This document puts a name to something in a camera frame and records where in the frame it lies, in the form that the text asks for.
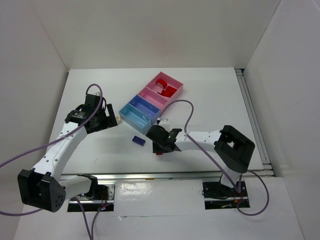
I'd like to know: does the red round flower lego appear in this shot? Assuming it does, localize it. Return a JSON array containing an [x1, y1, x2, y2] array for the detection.
[[156, 78, 168, 89]]

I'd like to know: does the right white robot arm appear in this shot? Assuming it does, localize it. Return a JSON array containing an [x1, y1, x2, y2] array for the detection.
[[146, 125, 255, 190]]

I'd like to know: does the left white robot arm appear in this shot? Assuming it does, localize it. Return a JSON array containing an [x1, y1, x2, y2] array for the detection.
[[17, 94, 117, 213]]

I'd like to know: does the tan lego brick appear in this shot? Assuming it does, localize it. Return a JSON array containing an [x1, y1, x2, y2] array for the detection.
[[116, 116, 122, 125]]

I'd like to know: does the light blue container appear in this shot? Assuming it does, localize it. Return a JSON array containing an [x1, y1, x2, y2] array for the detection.
[[119, 103, 152, 135]]

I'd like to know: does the purple lego plate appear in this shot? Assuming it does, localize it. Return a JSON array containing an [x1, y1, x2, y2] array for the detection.
[[132, 136, 146, 147]]

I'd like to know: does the purple blue container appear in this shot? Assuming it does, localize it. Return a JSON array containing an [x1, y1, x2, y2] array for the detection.
[[129, 95, 161, 125]]

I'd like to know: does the large pink container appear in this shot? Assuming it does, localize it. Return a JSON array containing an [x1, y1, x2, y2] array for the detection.
[[146, 71, 184, 115]]

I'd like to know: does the small pink container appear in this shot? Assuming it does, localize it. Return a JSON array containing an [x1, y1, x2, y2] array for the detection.
[[138, 87, 168, 108]]

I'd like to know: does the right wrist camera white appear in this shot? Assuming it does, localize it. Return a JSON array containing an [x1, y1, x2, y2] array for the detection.
[[156, 118, 171, 131]]

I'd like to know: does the aluminium front rail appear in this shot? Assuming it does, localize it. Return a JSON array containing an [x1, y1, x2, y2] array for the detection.
[[59, 170, 226, 182]]

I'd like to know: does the aluminium rail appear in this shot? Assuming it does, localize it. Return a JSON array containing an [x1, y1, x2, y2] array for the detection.
[[59, 170, 226, 182], [234, 68, 275, 177]]

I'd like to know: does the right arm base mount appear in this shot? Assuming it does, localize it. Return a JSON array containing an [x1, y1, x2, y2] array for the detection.
[[201, 181, 250, 210]]

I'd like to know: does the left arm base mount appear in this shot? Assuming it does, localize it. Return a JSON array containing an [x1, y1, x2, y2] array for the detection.
[[76, 183, 116, 212]]

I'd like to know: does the aluminium right rail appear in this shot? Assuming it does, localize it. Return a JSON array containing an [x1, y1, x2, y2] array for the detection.
[[234, 68, 275, 177]]

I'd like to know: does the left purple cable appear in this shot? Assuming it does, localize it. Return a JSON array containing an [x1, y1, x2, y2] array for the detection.
[[0, 84, 106, 240]]

